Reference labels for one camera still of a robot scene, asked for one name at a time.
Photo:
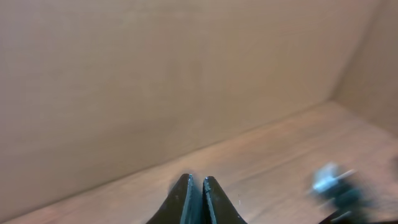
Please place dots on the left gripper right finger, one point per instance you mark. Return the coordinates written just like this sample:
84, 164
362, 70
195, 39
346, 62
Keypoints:
217, 208

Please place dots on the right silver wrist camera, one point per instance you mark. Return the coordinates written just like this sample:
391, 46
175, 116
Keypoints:
328, 177

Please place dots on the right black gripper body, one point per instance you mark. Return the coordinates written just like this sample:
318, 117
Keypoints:
348, 201

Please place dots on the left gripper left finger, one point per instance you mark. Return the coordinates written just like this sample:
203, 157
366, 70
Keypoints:
174, 208

